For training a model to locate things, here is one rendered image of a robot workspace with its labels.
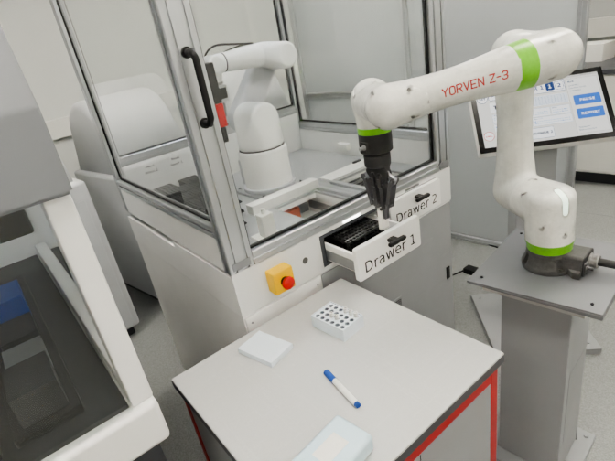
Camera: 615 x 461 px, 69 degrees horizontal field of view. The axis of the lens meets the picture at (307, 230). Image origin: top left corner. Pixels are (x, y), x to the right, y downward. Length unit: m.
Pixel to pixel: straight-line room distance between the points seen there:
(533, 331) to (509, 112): 0.66
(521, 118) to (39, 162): 1.19
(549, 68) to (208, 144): 0.83
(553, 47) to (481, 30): 1.69
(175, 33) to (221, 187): 0.38
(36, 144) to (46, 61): 3.48
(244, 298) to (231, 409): 0.33
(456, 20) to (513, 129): 1.62
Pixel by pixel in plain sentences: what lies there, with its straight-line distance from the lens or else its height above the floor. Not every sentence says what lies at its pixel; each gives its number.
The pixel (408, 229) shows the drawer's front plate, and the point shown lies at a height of 0.90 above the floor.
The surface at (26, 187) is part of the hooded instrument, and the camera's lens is 0.80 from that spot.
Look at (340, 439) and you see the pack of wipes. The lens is 0.97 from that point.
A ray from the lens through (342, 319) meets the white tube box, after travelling 1.26.
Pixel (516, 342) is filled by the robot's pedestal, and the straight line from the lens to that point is 1.60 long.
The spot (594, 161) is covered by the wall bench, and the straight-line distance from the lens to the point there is 4.23.
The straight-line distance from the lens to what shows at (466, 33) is 2.96.
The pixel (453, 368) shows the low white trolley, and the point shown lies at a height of 0.76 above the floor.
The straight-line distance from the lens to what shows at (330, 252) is 1.45.
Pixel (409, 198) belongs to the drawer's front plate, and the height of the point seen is 0.91.
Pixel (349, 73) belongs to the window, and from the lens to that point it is 1.46.
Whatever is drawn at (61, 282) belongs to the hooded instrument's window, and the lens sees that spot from 0.87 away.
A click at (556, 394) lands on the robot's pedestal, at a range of 1.67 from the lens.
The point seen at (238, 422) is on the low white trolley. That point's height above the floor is 0.76.
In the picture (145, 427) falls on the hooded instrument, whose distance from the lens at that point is 1.05.
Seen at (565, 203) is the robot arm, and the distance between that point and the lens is 1.37.
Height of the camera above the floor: 1.54
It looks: 24 degrees down
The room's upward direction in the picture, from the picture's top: 10 degrees counter-clockwise
